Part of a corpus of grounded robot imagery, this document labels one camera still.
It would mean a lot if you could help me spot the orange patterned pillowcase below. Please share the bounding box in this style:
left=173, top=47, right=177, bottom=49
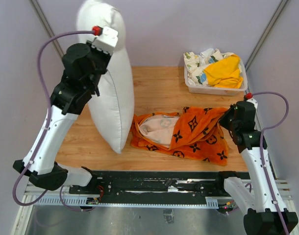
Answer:
left=130, top=106, right=229, bottom=165

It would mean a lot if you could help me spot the white pillow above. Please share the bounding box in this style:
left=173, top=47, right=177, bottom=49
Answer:
left=76, top=0, right=134, bottom=154

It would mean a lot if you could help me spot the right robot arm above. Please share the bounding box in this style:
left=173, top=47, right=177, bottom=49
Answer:
left=214, top=98, right=299, bottom=235

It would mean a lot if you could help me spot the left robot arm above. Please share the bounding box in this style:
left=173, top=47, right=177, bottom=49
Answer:
left=13, top=40, right=116, bottom=194

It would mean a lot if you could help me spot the yellow cloth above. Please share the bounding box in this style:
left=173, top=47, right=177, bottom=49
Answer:
left=204, top=54, right=243, bottom=89

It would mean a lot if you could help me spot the white plastic basket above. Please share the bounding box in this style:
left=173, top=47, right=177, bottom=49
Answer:
left=184, top=59, right=248, bottom=96

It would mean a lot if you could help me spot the white printed cloth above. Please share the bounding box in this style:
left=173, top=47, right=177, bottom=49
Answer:
left=183, top=48, right=233, bottom=86

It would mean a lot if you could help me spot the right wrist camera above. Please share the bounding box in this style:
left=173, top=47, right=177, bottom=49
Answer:
left=244, top=93, right=258, bottom=109

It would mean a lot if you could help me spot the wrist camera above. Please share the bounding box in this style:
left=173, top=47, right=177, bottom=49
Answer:
left=244, top=93, right=258, bottom=109
left=92, top=26, right=119, bottom=55

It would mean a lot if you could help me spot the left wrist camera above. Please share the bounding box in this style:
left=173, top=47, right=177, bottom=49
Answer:
left=92, top=26, right=119, bottom=55

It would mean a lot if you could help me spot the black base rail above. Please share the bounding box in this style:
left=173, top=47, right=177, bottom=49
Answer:
left=66, top=170, right=253, bottom=206

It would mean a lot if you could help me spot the left aluminium frame post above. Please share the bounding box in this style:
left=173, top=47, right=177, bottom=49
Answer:
left=28, top=0, right=73, bottom=73

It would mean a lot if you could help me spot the aluminium frame post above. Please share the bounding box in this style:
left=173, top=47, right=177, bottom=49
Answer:
left=245, top=0, right=291, bottom=71
left=28, top=0, right=73, bottom=73

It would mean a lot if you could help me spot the white slotted cable duct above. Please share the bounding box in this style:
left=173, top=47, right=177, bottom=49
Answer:
left=36, top=192, right=219, bottom=209

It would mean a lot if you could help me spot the right aluminium frame post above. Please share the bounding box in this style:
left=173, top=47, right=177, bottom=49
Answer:
left=245, top=0, right=291, bottom=71

